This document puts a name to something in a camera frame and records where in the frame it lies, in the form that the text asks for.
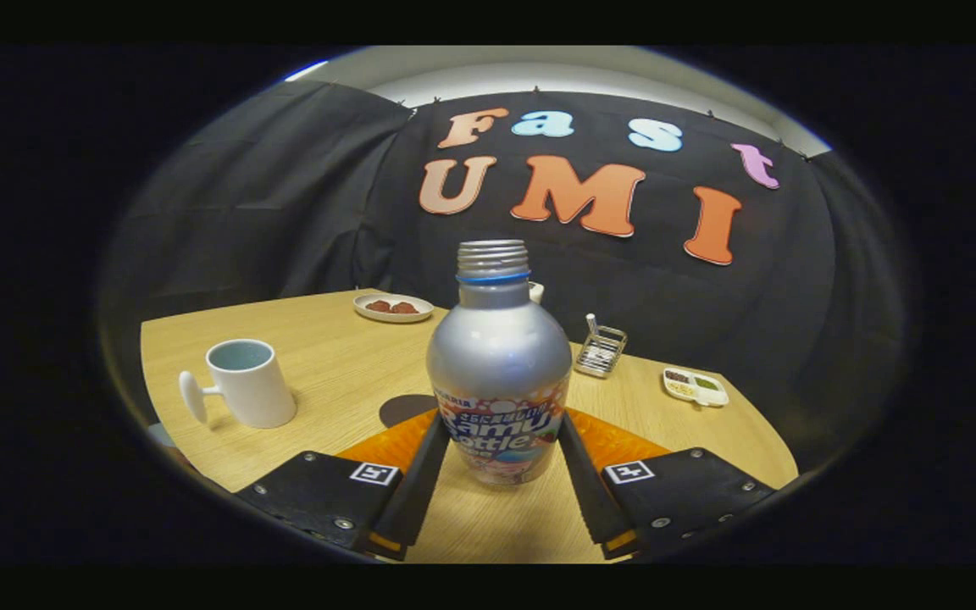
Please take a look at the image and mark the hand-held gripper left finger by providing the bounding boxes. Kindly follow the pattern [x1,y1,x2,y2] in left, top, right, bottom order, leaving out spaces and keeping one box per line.
[234,408,452,562]

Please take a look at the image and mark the white oval plate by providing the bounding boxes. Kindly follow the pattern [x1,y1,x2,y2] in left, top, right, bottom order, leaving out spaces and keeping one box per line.
[353,293,435,324]

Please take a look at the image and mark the dark brown round coaster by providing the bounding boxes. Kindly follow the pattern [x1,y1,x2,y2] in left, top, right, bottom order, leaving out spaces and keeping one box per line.
[379,394,439,429]

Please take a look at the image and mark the silver juice bottle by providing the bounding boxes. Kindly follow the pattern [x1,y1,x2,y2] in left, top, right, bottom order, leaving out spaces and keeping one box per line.
[426,239,574,485]

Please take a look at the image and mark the metal wire basket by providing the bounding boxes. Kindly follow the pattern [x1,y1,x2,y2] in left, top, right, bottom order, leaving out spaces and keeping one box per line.
[574,320,628,379]

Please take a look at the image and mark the white cup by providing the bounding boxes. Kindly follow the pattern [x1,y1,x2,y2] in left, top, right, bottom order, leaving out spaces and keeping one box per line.
[179,339,297,430]

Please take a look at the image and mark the white divided condiment dish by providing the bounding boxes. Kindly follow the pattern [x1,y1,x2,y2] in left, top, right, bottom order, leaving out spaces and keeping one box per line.
[663,368,729,408]

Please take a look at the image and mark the wooden table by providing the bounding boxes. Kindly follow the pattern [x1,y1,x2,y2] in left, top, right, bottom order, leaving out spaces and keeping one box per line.
[141,290,799,564]

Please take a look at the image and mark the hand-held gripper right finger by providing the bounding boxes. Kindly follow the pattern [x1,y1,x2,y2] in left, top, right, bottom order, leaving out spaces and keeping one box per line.
[557,408,777,560]

